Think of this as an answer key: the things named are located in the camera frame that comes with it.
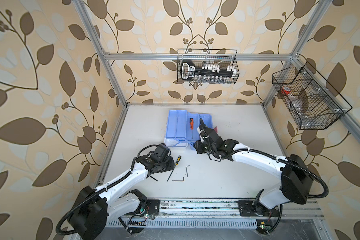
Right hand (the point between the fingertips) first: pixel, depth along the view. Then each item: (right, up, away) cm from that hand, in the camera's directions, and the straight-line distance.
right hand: (195, 145), depth 83 cm
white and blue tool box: (-8, +9, +10) cm, 16 cm away
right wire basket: (+58, +23, -8) cm, 63 cm away
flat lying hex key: (-9, -20, 0) cm, 22 cm away
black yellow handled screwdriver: (-11, -12, +6) cm, 18 cm away
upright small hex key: (-5, -17, +4) cm, 18 cm away
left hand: (-11, -10, 0) cm, 15 cm away
